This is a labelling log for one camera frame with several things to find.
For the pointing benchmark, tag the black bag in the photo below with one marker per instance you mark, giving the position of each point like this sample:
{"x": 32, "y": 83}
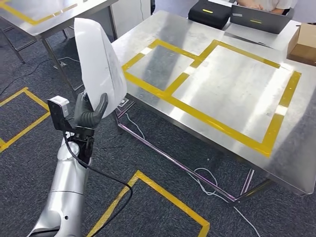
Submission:
{"x": 210, "y": 14}

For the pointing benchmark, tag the grey open laptop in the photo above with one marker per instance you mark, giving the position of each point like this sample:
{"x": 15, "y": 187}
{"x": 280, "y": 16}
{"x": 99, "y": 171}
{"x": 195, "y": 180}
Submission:
{"x": 259, "y": 19}

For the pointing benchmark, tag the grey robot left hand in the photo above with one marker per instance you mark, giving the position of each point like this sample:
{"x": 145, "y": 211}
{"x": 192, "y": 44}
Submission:
{"x": 85, "y": 116}

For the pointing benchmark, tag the yellow tape outline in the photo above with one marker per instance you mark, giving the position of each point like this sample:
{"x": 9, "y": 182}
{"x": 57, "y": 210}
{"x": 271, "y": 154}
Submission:
{"x": 272, "y": 134}

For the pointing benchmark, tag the steel workbench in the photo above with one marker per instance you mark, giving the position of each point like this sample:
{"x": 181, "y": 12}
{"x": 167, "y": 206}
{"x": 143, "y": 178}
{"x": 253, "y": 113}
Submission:
{"x": 222, "y": 91}
{"x": 62, "y": 16}

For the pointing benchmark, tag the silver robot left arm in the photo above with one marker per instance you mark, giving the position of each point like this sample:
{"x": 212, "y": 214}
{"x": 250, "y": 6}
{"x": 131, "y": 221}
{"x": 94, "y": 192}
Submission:
{"x": 69, "y": 196}

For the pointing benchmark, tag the brown cardboard box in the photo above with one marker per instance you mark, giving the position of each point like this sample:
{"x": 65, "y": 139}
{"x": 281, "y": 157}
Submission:
{"x": 303, "y": 42}

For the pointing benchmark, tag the white curved plastic part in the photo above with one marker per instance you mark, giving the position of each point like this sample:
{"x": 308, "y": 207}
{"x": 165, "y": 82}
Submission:
{"x": 99, "y": 62}

